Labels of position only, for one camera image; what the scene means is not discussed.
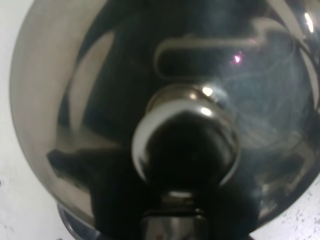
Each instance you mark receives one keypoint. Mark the stainless steel teapot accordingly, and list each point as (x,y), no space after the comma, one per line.
(170,119)

